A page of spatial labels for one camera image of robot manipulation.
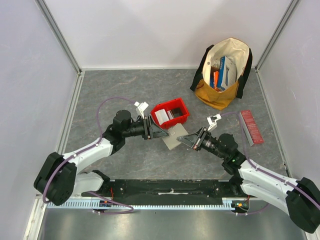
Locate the yellow canvas tote bag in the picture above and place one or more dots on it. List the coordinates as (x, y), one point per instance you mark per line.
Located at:
(241, 59)

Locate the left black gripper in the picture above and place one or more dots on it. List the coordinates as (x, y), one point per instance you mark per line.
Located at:
(148, 133)

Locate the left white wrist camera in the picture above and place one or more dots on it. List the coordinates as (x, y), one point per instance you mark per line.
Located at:
(140, 108)

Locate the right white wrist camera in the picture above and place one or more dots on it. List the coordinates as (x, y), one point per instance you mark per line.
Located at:
(212, 121)

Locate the red plastic bin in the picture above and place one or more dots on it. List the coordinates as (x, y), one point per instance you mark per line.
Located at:
(171, 104)

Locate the grey card holder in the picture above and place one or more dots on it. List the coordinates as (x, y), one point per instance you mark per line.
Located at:
(173, 133)

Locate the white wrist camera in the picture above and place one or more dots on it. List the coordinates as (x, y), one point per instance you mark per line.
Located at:
(140, 108)
(212, 121)

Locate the red grey flat box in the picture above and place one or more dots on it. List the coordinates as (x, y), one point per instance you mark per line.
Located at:
(250, 127)

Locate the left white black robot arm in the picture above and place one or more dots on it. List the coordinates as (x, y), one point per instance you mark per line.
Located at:
(60, 176)

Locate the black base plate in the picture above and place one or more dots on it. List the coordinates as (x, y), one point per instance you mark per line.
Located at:
(171, 191)

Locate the blue box in bag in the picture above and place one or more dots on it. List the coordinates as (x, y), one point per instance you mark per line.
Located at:
(223, 77)

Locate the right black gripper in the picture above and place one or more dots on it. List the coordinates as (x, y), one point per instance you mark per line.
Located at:
(200, 138)

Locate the blue slotted cable duct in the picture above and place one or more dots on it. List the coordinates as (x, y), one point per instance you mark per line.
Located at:
(98, 204)

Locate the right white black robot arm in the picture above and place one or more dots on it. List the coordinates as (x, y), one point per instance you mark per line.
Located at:
(299, 199)

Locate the orange box in bag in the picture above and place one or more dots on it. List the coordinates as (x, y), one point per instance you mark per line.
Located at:
(213, 82)

